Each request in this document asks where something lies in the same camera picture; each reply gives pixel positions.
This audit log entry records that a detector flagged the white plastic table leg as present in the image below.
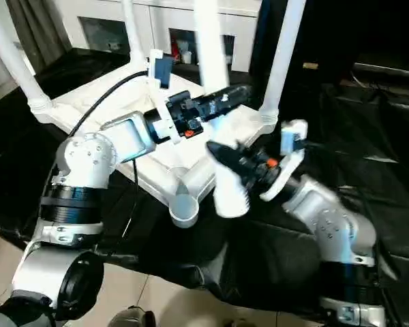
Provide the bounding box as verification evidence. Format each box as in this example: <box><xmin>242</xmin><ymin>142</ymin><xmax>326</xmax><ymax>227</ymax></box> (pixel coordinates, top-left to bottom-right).
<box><xmin>193</xmin><ymin>0</ymin><xmax>252</xmax><ymax>219</ymax></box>
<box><xmin>258</xmin><ymin>0</ymin><xmax>308</xmax><ymax>136</ymax></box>
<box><xmin>120</xmin><ymin>0</ymin><xmax>150</xmax><ymax>67</ymax></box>
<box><xmin>0</xmin><ymin>0</ymin><xmax>52</xmax><ymax>115</ymax></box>

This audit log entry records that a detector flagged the white plastic table top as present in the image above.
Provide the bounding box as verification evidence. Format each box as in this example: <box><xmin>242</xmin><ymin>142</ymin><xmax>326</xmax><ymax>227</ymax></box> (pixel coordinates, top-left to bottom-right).
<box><xmin>28</xmin><ymin>59</ymin><xmax>281</xmax><ymax>229</ymax></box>

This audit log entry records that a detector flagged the white cabinet with glass doors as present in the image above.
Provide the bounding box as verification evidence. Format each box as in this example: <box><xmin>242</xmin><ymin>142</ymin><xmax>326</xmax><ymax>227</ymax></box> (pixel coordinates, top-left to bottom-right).
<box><xmin>63</xmin><ymin>0</ymin><xmax>260</xmax><ymax>73</ymax></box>

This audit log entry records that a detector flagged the black case with gold label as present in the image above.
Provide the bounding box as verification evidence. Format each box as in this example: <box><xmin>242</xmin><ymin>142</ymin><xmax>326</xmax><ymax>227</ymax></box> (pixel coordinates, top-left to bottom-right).
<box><xmin>252</xmin><ymin>0</ymin><xmax>357</xmax><ymax>93</ymax></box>

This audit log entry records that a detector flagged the dark robot foot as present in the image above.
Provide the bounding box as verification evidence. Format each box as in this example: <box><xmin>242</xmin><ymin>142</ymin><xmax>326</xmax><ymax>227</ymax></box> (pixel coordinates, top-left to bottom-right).
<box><xmin>110</xmin><ymin>305</ymin><xmax>158</xmax><ymax>327</ymax></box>
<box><xmin>221</xmin><ymin>318</ymin><xmax>257</xmax><ymax>327</ymax></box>

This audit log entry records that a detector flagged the grey metal rod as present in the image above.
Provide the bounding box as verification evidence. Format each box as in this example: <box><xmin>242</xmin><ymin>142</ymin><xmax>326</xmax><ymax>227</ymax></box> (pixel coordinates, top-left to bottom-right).
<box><xmin>353</xmin><ymin>62</ymin><xmax>409</xmax><ymax>76</ymax></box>

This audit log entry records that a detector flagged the black mat cover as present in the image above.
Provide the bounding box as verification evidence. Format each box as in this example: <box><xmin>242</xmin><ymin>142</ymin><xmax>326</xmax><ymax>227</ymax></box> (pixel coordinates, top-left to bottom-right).
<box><xmin>0</xmin><ymin>47</ymin><xmax>409</xmax><ymax>327</ymax></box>

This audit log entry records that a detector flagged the grey curtain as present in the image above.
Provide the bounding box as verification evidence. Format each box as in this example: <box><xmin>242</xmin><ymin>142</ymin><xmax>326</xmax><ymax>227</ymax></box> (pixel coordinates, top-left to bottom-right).
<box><xmin>5</xmin><ymin>0</ymin><xmax>73</xmax><ymax>71</ymax></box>

